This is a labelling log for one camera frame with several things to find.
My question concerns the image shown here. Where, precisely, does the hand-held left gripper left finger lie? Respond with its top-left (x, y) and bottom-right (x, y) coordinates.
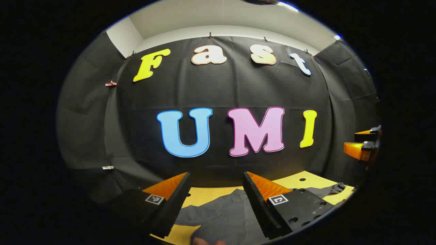
top-left (115, 172), bottom-right (192, 239)

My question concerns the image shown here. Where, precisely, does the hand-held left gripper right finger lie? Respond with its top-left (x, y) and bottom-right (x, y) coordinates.
top-left (243, 171), bottom-right (335, 240)

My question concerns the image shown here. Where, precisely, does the gray button shirt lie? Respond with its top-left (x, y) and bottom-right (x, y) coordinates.
top-left (174, 183), bottom-right (346, 245)

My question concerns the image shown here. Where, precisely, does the black backdrop cloth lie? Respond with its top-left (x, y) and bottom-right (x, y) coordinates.
top-left (56, 31), bottom-right (380, 205)

